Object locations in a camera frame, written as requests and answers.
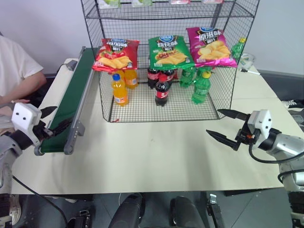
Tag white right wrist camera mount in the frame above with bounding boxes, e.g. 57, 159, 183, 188
247, 109, 274, 150

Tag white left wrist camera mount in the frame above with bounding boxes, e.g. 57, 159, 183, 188
11, 102, 42, 147

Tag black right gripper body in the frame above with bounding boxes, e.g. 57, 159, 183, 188
234, 122, 261, 151

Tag green snack package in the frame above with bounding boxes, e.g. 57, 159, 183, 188
98, 0, 121, 8
131, 0, 153, 7

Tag green chips bag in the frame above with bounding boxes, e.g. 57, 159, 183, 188
148, 35, 196, 70

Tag person's hand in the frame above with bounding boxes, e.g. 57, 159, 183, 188
0, 99, 31, 115

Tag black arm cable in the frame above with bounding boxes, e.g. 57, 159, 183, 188
11, 175, 70, 225
248, 142, 304, 183

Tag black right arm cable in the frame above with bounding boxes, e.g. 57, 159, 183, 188
248, 142, 304, 183

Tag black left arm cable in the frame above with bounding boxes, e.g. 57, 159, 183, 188
11, 175, 70, 225

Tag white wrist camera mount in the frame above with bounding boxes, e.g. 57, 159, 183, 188
11, 102, 42, 147
247, 109, 274, 150

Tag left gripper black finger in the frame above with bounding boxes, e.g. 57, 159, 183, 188
48, 118, 72, 138
40, 106, 58, 118

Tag red chips bag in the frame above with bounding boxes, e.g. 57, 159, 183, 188
91, 38, 141, 76

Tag person in white shirt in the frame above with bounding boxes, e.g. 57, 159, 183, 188
0, 35, 45, 97

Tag white shoe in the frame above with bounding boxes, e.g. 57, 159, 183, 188
9, 194, 22, 227

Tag orange soda bottle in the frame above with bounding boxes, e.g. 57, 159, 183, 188
123, 68, 139, 90
111, 73, 130, 107

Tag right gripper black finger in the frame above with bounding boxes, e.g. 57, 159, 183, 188
205, 129, 240, 152
217, 108, 251, 122

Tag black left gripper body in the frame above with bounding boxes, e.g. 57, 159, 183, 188
33, 119, 54, 143

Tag dark rounded shape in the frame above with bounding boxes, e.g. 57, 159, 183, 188
169, 195, 205, 228
111, 193, 146, 228

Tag green soda bottle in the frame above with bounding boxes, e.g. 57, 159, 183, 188
231, 38, 248, 60
191, 70, 212, 105
179, 67, 197, 88

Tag green conveyor belt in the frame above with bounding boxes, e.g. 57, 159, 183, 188
33, 46, 96, 156

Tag magenta chips bag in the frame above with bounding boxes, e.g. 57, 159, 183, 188
185, 26, 238, 68

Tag cola bottle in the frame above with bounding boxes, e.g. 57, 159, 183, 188
165, 68, 178, 84
154, 72, 171, 107
147, 67, 161, 89

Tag black marker pen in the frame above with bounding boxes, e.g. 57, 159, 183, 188
239, 68, 261, 76

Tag black wire rack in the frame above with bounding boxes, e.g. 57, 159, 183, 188
80, 0, 260, 124

